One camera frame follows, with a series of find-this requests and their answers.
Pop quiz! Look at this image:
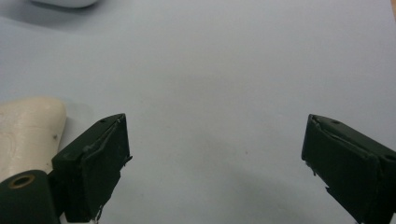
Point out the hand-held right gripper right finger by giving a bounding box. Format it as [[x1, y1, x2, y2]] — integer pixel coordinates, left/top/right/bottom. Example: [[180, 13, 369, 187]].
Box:
[[301, 113, 396, 224]]

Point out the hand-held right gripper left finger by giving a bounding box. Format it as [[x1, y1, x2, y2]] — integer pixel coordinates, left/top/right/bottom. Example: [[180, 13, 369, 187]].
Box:
[[49, 113, 134, 224]]

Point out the white rounded object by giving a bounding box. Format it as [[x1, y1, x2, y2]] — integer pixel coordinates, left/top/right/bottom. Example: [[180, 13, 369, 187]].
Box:
[[30, 0, 100, 9]]

